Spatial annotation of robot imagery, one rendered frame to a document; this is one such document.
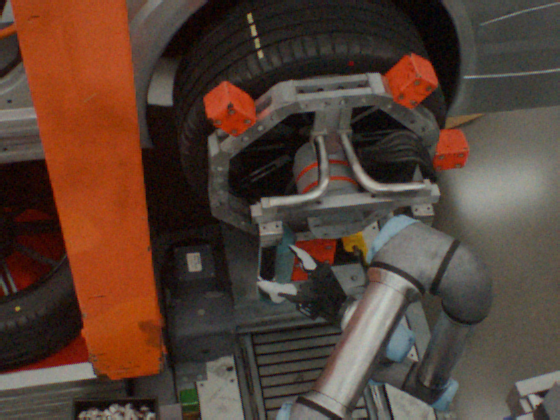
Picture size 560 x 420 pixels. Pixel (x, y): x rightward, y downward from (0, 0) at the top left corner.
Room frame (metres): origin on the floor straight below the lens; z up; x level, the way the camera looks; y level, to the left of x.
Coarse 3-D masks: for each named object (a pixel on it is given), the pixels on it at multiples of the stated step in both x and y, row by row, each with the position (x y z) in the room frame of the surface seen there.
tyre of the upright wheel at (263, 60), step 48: (288, 0) 1.65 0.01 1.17; (336, 0) 1.65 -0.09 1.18; (384, 0) 1.73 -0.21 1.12; (192, 48) 1.61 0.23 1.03; (240, 48) 1.52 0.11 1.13; (288, 48) 1.49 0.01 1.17; (336, 48) 1.49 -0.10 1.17; (384, 48) 1.54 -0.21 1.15; (192, 96) 1.48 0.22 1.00; (432, 96) 1.55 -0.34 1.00; (192, 144) 1.41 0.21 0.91
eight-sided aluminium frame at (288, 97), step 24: (264, 96) 1.42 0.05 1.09; (288, 96) 1.39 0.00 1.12; (312, 96) 1.40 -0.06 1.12; (336, 96) 1.40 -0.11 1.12; (360, 96) 1.42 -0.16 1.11; (384, 96) 1.43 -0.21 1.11; (264, 120) 1.36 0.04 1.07; (408, 120) 1.45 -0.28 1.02; (432, 120) 1.49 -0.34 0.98; (216, 144) 1.36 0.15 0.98; (240, 144) 1.35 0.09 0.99; (432, 144) 1.47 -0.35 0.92; (216, 168) 1.34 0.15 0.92; (408, 168) 1.50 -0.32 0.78; (216, 192) 1.34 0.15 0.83; (216, 216) 1.34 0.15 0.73; (240, 216) 1.35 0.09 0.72
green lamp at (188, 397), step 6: (180, 390) 0.90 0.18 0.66; (186, 390) 0.90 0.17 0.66; (192, 390) 0.90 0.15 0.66; (180, 396) 0.89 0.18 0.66; (186, 396) 0.89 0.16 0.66; (192, 396) 0.89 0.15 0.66; (180, 402) 0.88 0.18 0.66; (186, 402) 0.87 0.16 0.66; (192, 402) 0.88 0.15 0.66; (198, 402) 0.88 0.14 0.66; (186, 408) 0.87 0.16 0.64; (192, 408) 0.87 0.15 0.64; (198, 408) 0.88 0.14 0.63
